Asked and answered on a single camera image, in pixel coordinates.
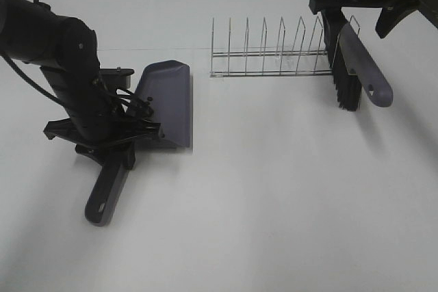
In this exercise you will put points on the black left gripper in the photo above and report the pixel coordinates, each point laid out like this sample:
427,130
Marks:
102,112

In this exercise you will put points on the grey plastic dustpan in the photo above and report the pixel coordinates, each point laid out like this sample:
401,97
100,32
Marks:
168,87

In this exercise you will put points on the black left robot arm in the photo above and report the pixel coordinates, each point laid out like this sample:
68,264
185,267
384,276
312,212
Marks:
57,56

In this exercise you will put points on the chrome wire plate rack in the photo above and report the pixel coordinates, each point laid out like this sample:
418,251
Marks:
279,52

